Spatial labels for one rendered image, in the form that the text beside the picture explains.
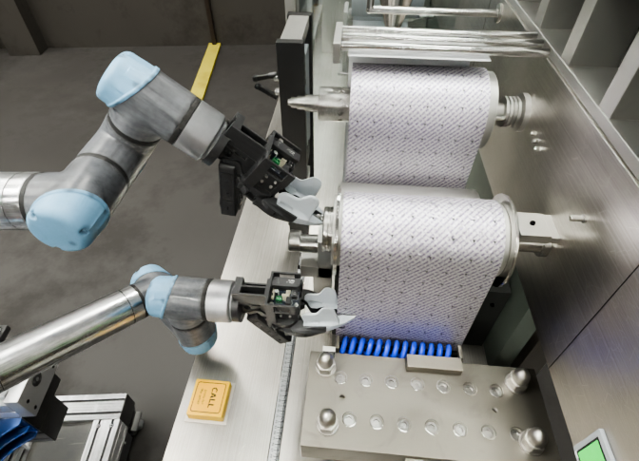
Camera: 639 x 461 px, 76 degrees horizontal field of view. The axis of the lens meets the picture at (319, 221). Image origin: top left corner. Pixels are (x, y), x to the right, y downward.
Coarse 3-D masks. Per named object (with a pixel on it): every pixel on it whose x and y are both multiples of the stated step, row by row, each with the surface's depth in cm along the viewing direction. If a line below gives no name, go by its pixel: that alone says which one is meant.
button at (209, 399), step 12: (204, 384) 81; (216, 384) 81; (228, 384) 81; (192, 396) 80; (204, 396) 80; (216, 396) 80; (228, 396) 81; (192, 408) 78; (204, 408) 78; (216, 408) 78; (216, 420) 78
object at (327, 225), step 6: (324, 210) 64; (330, 210) 64; (324, 216) 63; (330, 216) 63; (324, 222) 63; (330, 222) 63; (324, 228) 63; (330, 228) 63; (324, 234) 63; (330, 234) 63; (324, 240) 63; (330, 240) 63; (324, 246) 64; (330, 246) 64; (330, 252) 66
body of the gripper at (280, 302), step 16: (272, 272) 71; (288, 272) 71; (240, 288) 69; (256, 288) 69; (272, 288) 71; (288, 288) 70; (240, 304) 71; (256, 304) 71; (272, 304) 67; (288, 304) 68; (240, 320) 72; (272, 320) 70; (288, 320) 71
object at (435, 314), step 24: (360, 288) 67; (384, 288) 66; (408, 288) 65; (432, 288) 65; (456, 288) 64; (480, 288) 64; (360, 312) 71; (384, 312) 71; (408, 312) 70; (432, 312) 70; (456, 312) 69; (360, 336) 77; (384, 336) 77; (408, 336) 76; (432, 336) 75; (456, 336) 74
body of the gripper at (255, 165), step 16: (240, 128) 55; (224, 144) 56; (240, 144) 56; (256, 144) 56; (272, 144) 59; (208, 160) 57; (224, 160) 59; (240, 160) 59; (256, 160) 58; (272, 160) 58; (288, 160) 61; (240, 176) 61; (256, 176) 58; (272, 176) 58; (288, 176) 57; (256, 192) 60; (272, 192) 61
